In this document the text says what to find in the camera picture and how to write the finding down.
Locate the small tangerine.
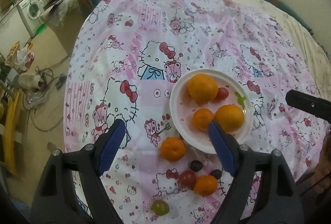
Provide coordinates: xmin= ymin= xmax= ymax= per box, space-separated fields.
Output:
xmin=194 ymin=175 xmax=218 ymax=196
xmin=192 ymin=109 xmax=214 ymax=131

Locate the dark grape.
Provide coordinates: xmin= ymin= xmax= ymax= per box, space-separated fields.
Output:
xmin=210 ymin=169 xmax=222 ymax=180
xmin=190 ymin=160 xmax=203 ymax=172

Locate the medium orange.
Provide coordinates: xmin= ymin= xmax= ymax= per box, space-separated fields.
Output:
xmin=215 ymin=105 xmax=245 ymax=133

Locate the red cherry tomato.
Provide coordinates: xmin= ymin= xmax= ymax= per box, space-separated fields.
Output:
xmin=179 ymin=171 xmax=196 ymax=187
xmin=215 ymin=87 xmax=229 ymax=101

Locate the small tangerine hidden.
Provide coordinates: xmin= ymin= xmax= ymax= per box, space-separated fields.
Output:
xmin=160 ymin=137 xmax=187 ymax=162

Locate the large orange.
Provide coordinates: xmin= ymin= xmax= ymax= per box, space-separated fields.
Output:
xmin=187 ymin=73 xmax=218 ymax=106

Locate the pink strawberry ceramic plate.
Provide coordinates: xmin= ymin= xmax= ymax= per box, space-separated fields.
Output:
xmin=169 ymin=68 xmax=254 ymax=154

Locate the person right hand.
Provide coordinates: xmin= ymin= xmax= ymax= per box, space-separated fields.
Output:
xmin=311 ymin=132 xmax=331 ymax=193

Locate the cream quilt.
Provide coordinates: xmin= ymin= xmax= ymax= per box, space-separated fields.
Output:
xmin=232 ymin=0 xmax=330 ymax=100

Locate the yellow wooden rack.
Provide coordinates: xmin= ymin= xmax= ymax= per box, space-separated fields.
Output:
xmin=1 ymin=90 xmax=22 ymax=177

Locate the green grape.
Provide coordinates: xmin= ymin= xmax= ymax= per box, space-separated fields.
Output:
xmin=151 ymin=200 xmax=170 ymax=216

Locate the siamese cat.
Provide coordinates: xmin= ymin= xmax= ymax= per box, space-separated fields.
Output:
xmin=18 ymin=73 xmax=47 ymax=92

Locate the teal headboard cushion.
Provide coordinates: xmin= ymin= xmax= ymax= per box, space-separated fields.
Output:
xmin=264 ymin=0 xmax=314 ymax=35

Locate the white plastic bag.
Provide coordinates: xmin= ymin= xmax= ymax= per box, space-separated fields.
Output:
xmin=15 ymin=42 xmax=35 ymax=72

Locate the hello kitty pink sheet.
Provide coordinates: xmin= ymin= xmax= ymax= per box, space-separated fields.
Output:
xmin=63 ymin=0 xmax=330 ymax=223

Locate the white washing machine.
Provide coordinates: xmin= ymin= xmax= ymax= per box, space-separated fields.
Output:
xmin=17 ymin=0 xmax=44 ymax=38

